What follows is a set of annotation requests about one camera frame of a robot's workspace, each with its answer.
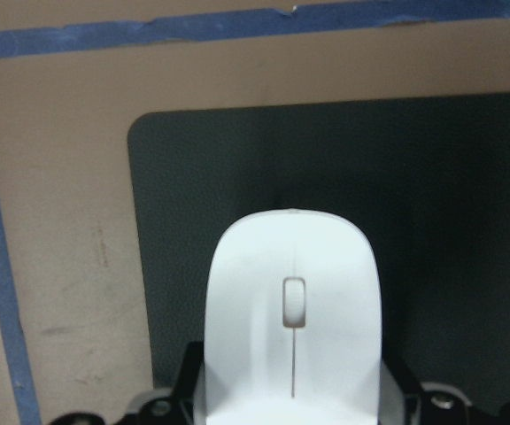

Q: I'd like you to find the white computer mouse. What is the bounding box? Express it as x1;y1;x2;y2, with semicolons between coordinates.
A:
193;210;382;424

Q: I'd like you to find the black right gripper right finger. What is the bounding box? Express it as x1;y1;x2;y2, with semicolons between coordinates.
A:
381;356;421;425

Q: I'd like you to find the black mousepad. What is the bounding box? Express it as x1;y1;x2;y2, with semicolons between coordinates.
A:
127;93;510;413

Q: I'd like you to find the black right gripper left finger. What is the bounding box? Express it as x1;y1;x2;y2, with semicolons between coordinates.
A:
173;341;206;425

